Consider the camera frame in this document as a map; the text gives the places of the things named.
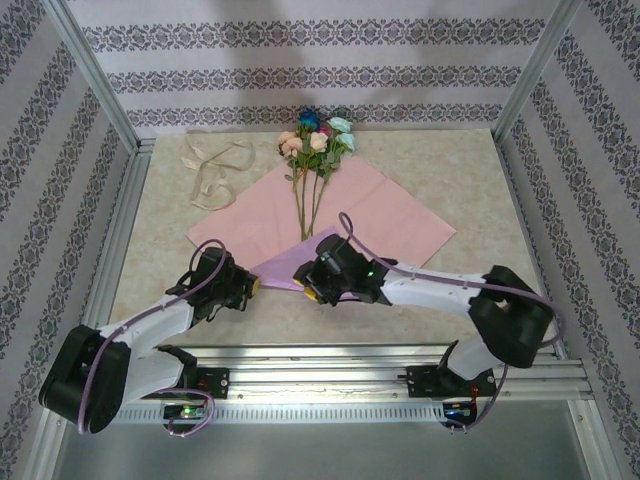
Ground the brushed metal panel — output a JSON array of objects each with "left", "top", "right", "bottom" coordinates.
[{"left": 47, "top": 419, "right": 596, "bottom": 480}]

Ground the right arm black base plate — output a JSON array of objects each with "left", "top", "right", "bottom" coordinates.
[{"left": 407, "top": 362, "right": 499, "bottom": 400}]

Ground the aluminium side rail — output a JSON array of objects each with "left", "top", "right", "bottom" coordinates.
[
  {"left": 499, "top": 142, "right": 571, "bottom": 361},
  {"left": 69, "top": 139, "right": 156, "bottom": 364}
]

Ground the cream printed ribbon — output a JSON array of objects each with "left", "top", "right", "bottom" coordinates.
[{"left": 180, "top": 130, "right": 257, "bottom": 211}]

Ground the wide aluminium extrusion beam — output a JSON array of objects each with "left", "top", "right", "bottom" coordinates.
[{"left": 47, "top": 342, "right": 594, "bottom": 401}]

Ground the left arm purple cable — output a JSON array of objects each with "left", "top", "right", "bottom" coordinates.
[{"left": 77, "top": 238, "right": 236, "bottom": 440}]

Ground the purple and pink wrapping paper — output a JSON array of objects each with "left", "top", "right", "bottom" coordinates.
[{"left": 187, "top": 156, "right": 457, "bottom": 291}]

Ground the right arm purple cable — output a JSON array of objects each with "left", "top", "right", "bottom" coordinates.
[{"left": 338, "top": 212, "right": 564, "bottom": 435}]

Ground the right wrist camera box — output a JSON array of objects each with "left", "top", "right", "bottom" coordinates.
[{"left": 315, "top": 233, "right": 357, "bottom": 262}]

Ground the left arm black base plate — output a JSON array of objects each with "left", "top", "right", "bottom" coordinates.
[{"left": 192, "top": 367, "right": 231, "bottom": 401}]

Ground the perforated metal cable tray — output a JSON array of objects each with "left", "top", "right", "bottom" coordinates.
[{"left": 67, "top": 402, "right": 446, "bottom": 425}]

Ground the aluminium frame post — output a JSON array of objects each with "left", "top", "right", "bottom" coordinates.
[
  {"left": 492, "top": 0, "right": 586, "bottom": 146},
  {"left": 42, "top": 0, "right": 144, "bottom": 154}
]

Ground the peach fake flower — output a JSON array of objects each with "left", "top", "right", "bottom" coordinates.
[{"left": 277, "top": 129, "right": 309, "bottom": 240}]

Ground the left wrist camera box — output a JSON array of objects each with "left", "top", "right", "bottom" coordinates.
[{"left": 192, "top": 248, "right": 235, "bottom": 280}]

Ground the light blue fake flower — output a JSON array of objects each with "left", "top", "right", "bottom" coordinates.
[{"left": 319, "top": 115, "right": 359, "bottom": 236}]

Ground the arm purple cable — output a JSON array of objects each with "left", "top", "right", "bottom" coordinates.
[
  {"left": 338, "top": 212, "right": 564, "bottom": 435},
  {"left": 77, "top": 238, "right": 236, "bottom": 440}
]

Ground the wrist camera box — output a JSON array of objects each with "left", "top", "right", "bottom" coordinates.
[
  {"left": 192, "top": 248, "right": 235, "bottom": 280},
  {"left": 315, "top": 233, "right": 357, "bottom": 262}
]

